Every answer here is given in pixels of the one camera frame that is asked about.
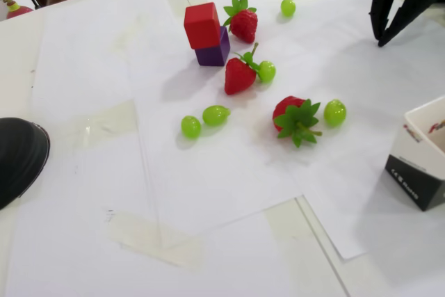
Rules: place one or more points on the red wooden cube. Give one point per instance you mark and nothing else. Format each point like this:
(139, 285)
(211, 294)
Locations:
(201, 25)

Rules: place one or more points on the red plastic strawberry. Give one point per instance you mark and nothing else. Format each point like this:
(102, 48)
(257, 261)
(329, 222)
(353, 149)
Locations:
(286, 107)
(245, 25)
(238, 76)

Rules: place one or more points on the red fire extinguisher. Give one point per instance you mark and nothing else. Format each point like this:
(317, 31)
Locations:
(17, 12)

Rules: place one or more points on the white and black cardboard box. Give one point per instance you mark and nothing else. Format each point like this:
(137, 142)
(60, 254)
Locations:
(410, 158)

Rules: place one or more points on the black round base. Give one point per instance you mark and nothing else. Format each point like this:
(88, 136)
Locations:
(19, 161)

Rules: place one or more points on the white paper sheet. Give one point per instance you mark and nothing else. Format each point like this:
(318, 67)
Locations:
(208, 178)
(330, 50)

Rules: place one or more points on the green plastic grape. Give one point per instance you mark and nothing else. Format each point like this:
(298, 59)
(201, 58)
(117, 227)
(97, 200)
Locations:
(190, 127)
(288, 6)
(334, 113)
(267, 71)
(215, 115)

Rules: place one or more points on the purple wooden cube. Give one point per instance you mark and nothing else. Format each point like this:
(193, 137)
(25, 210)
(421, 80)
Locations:
(213, 56)

